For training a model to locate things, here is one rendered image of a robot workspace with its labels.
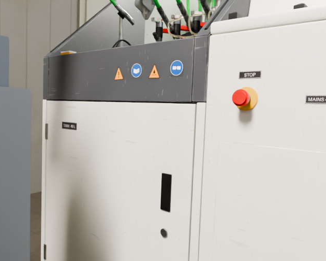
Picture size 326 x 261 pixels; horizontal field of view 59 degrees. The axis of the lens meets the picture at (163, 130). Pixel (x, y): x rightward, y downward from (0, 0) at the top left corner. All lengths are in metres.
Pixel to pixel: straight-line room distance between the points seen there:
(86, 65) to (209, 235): 0.64
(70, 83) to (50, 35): 1.83
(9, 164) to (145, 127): 0.36
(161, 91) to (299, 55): 0.34
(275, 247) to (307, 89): 0.33
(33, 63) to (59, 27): 0.44
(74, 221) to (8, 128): 0.56
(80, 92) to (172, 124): 0.38
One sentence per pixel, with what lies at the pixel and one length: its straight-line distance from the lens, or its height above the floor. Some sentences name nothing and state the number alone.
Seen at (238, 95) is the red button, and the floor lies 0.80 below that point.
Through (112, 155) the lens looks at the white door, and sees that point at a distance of 0.91.
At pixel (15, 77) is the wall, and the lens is 2.65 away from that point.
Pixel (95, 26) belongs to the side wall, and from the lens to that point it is 1.35.
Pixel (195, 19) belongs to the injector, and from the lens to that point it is 1.06.
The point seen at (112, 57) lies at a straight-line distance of 0.92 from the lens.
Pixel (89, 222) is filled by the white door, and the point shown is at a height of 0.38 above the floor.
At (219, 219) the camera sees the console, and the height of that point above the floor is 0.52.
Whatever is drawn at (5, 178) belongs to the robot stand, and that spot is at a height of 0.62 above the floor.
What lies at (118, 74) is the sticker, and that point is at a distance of 0.89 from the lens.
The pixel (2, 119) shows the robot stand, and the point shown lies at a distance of 0.63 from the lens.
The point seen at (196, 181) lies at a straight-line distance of 0.74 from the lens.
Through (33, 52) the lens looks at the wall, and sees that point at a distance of 2.76.
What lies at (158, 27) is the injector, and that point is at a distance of 1.15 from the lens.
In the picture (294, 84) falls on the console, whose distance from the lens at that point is 0.64.
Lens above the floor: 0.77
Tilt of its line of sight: 4 degrees down
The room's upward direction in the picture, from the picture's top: 2 degrees clockwise
